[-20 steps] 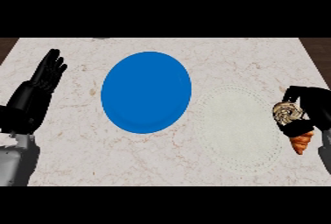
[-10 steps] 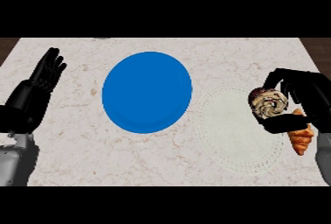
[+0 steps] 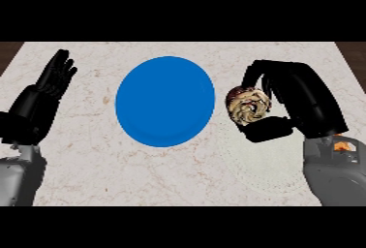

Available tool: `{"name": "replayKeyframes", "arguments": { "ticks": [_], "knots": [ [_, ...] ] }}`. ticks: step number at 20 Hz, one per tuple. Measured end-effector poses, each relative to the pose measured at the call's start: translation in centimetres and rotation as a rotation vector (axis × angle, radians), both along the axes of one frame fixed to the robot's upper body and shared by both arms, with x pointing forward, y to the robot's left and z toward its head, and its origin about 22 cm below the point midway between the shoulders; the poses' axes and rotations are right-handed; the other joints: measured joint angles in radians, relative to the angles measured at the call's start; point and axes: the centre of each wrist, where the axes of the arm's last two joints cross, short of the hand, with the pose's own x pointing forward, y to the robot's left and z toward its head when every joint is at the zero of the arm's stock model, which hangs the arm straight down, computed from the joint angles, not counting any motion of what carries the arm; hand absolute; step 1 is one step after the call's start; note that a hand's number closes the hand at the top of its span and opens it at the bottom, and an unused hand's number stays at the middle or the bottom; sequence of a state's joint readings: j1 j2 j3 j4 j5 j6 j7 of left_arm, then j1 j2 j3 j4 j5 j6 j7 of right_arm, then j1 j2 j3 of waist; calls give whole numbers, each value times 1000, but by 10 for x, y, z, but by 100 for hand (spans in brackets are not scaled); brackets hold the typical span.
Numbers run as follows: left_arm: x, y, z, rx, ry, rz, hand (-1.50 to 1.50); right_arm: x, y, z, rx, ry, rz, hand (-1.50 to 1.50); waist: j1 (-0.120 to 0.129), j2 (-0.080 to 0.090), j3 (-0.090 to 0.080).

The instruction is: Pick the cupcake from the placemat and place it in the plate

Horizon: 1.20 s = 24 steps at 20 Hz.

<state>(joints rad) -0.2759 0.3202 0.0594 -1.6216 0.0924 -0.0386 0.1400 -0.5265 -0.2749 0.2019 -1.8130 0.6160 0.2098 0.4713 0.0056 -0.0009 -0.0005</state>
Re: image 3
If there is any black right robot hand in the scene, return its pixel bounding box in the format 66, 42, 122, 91
239, 59, 350, 143

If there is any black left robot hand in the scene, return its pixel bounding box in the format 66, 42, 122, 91
0, 48, 78, 146

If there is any cream frosted cupcake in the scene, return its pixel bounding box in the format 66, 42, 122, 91
224, 84, 273, 127

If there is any blue round plate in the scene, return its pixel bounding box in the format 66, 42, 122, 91
114, 55, 217, 148

